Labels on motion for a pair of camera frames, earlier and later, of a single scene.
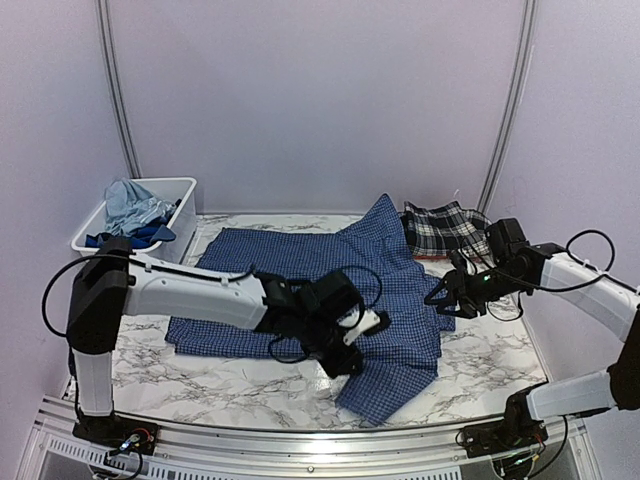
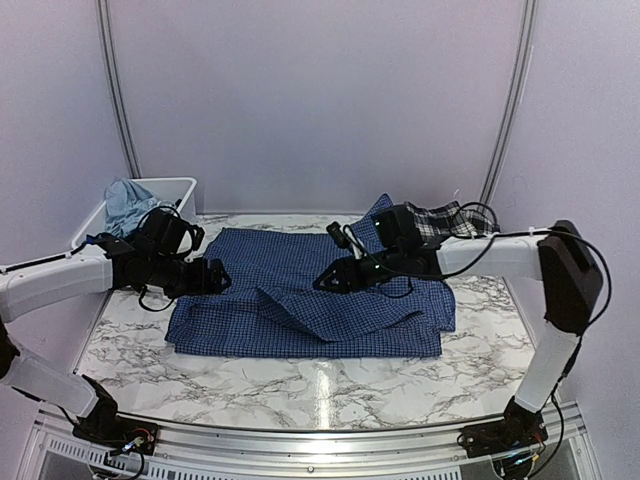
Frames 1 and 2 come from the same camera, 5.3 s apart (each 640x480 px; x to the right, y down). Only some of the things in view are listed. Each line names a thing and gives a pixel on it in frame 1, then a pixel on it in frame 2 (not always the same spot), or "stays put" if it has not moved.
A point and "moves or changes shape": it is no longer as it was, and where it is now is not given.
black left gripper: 340,364 to 199,285
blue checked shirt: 374,253 moves or changes shape
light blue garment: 129,208 stays put
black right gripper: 467,302 to 340,267
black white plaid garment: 450,228 stays put
